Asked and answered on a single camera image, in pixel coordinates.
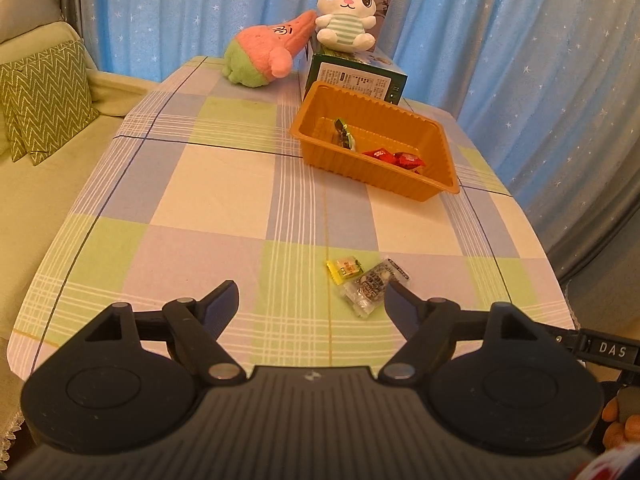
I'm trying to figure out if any red and white clothing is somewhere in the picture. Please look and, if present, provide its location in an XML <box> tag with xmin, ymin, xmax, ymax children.
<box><xmin>570</xmin><ymin>442</ymin><xmax>640</xmax><ymax>480</ymax></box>

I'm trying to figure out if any green chevron pillow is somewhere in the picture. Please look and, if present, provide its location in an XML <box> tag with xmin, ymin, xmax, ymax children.
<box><xmin>12</xmin><ymin>40</ymin><xmax>101</xmax><ymax>167</ymax></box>
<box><xmin>0</xmin><ymin>62</ymin><xmax>28</xmax><ymax>163</ymax></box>

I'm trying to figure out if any white bunny plush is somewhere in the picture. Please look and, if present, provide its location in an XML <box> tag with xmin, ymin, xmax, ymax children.
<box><xmin>314</xmin><ymin>0</ymin><xmax>378</xmax><ymax>52</ymax></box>

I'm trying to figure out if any pink starfish plush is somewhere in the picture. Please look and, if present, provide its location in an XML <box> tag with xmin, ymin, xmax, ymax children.
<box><xmin>223</xmin><ymin>10</ymin><xmax>318</xmax><ymax>88</ymax></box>

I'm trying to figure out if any clear dark-print snack packet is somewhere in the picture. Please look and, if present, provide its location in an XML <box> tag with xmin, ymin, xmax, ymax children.
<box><xmin>343</xmin><ymin>257</ymin><xmax>411</xmax><ymax>319</ymax></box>

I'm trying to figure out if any green and silver snack packet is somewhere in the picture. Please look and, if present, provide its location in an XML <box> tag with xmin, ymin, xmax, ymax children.
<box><xmin>333</xmin><ymin>118</ymin><xmax>357</xmax><ymax>150</ymax></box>

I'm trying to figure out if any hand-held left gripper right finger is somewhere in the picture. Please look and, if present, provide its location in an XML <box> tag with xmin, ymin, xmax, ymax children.
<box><xmin>378</xmin><ymin>280</ymin><xmax>556</xmax><ymax>387</ymax></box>

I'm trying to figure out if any green sofa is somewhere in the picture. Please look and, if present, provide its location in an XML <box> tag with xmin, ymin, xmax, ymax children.
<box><xmin>0</xmin><ymin>22</ymin><xmax>166</xmax><ymax>398</ymax></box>

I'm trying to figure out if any blue star curtain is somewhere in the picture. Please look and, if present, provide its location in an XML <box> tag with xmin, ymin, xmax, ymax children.
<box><xmin>80</xmin><ymin>0</ymin><xmax>640</xmax><ymax>201</ymax></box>

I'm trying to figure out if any orange plastic tray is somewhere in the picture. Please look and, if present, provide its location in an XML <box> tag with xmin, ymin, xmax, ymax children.
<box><xmin>290</xmin><ymin>80</ymin><xmax>461</xmax><ymax>202</ymax></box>

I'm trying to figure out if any green cardboard box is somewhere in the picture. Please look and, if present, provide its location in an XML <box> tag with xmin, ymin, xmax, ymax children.
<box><xmin>302</xmin><ymin>45</ymin><xmax>408</xmax><ymax>106</ymax></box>

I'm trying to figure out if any checked tablecloth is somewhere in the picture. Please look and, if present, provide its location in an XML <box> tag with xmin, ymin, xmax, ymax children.
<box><xmin>7</xmin><ymin>55</ymin><xmax>576</xmax><ymax>386</ymax></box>

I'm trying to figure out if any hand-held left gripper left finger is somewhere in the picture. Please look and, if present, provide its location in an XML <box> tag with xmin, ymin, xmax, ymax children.
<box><xmin>82</xmin><ymin>280</ymin><xmax>247</xmax><ymax>387</ymax></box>

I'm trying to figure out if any person's right hand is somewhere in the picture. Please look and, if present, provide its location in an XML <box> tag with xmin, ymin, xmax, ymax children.
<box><xmin>601</xmin><ymin>388</ymin><xmax>640</xmax><ymax>453</ymax></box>

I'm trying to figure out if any brown printed box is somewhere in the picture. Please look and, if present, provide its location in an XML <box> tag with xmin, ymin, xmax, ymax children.
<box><xmin>330</xmin><ymin>0</ymin><xmax>397</xmax><ymax>53</ymax></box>

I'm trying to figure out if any yellow snack packet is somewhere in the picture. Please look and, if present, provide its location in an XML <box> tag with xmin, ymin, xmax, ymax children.
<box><xmin>326</xmin><ymin>256</ymin><xmax>362</xmax><ymax>281</ymax></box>

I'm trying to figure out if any grey curtain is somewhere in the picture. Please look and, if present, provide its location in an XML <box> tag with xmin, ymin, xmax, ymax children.
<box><xmin>44</xmin><ymin>0</ymin><xmax>108</xmax><ymax>73</ymax></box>
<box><xmin>515</xmin><ymin>55</ymin><xmax>640</xmax><ymax>283</ymax></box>

